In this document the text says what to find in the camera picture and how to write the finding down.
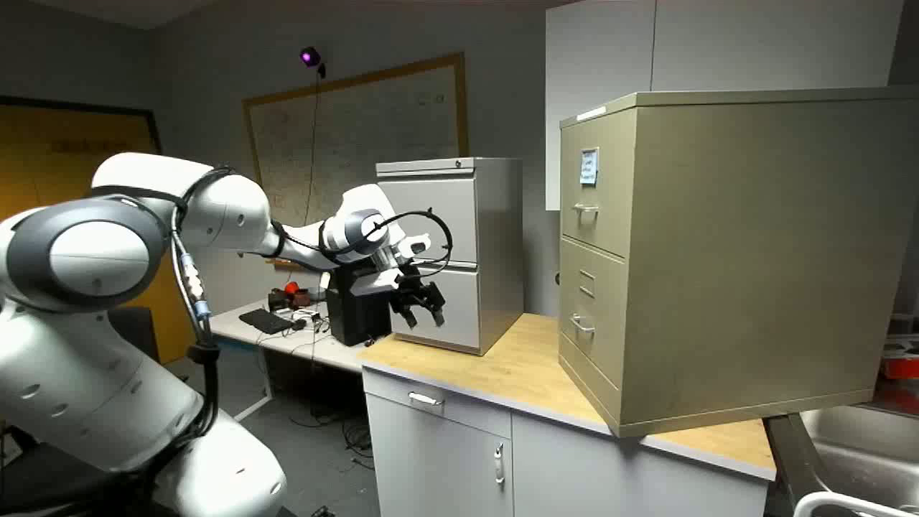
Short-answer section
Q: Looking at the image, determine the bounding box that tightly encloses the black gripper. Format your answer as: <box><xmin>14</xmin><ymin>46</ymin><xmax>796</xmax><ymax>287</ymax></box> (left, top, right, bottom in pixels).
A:
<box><xmin>387</xmin><ymin>268</ymin><xmax>446</xmax><ymax>327</ymax></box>

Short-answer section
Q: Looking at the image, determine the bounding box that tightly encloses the beige bottom cabinet drawer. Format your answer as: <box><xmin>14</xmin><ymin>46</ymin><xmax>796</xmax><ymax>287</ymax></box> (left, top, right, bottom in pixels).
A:
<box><xmin>561</xmin><ymin>242</ymin><xmax>625</xmax><ymax>385</ymax></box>

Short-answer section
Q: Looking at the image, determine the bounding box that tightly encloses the beige cabinet drawer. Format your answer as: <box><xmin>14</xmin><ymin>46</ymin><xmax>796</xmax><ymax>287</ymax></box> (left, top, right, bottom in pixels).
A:
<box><xmin>561</xmin><ymin>109</ymin><xmax>638</xmax><ymax>257</ymax></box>
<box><xmin>561</xmin><ymin>242</ymin><xmax>625</xmax><ymax>385</ymax></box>

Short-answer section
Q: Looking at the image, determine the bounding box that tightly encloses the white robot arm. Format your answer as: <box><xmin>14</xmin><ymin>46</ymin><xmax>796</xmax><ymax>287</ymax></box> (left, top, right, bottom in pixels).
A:
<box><xmin>0</xmin><ymin>152</ymin><xmax>430</xmax><ymax>517</ymax></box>

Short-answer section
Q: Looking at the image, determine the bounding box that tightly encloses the grey file cabinet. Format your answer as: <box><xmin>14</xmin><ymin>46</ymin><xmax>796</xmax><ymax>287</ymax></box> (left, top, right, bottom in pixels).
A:
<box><xmin>377</xmin><ymin>158</ymin><xmax>522</xmax><ymax>356</ymax></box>

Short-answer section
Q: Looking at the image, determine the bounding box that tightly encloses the white base cabinet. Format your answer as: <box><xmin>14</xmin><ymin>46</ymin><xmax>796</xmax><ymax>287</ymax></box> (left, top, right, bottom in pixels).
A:
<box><xmin>362</xmin><ymin>372</ymin><xmax>776</xmax><ymax>517</ymax></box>

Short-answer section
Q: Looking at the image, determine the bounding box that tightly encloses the beige top cabinet drawer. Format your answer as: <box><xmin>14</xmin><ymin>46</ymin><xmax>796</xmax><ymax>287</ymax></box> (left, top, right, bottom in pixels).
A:
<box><xmin>561</xmin><ymin>109</ymin><xmax>638</xmax><ymax>257</ymax></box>

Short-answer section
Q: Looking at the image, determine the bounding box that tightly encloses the beige file cabinet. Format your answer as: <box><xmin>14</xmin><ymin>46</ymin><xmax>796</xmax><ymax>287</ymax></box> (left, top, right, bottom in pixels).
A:
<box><xmin>561</xmin><ymin>90</ymin><xmax>919</xmax><ymax>436</ymax></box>

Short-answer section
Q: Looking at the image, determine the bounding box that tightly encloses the white desk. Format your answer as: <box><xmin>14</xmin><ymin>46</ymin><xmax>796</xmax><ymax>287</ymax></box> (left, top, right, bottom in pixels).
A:
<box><xmin>209</xmin><ymin>303</ymin><xmax>362</xmax><ymax>373</ymax></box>

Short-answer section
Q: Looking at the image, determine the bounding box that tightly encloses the red object on desk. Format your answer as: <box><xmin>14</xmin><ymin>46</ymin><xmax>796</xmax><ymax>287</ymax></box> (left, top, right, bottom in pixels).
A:
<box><xmin>268</xmin><ymin>283</ymin><xmax>315</xmax><ymax>310</ymax></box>

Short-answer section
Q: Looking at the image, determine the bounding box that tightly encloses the black keyboard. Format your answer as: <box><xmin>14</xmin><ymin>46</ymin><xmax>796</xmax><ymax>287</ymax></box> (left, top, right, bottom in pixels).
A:
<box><xmin>239</xmin><ymin>309</ymin><xmax>306</xmax><ymax>334</ymax></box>

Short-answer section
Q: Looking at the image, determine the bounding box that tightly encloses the wood-framed whiteboard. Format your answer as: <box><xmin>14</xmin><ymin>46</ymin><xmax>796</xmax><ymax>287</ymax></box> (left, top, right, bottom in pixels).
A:
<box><xmin>245</xmin><ymin>53</ymin><xmax>469</xmax><ymax>224</ymax></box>

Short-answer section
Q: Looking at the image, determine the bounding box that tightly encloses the orange door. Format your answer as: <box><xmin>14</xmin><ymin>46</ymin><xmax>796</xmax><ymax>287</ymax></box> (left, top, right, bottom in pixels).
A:
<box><xmin>0</xmin><ymin>95</ymin><xmax>199</xmax><ymax>369</ymax></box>

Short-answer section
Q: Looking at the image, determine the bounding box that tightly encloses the steel sink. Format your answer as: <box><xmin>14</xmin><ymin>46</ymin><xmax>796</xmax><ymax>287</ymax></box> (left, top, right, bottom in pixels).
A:
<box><xmin>802</xmin><ymin>405</ymin><xmax>919</xmax><ymax>517</ymax></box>

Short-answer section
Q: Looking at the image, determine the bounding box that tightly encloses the purple-lit camera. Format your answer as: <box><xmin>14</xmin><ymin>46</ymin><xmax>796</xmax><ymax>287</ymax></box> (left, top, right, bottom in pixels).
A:
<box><xmin>299</xmin><ymin>46</ymin><xmax>327</xmax><ymax>77</ymax></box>

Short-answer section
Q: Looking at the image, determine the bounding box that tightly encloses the white wall cupboard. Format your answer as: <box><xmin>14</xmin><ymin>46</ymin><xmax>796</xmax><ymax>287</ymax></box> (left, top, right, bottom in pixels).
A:
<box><xmin>546</xmin><ymin>0</ymin><xmax>905</xmax><ymax>211</ymax></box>

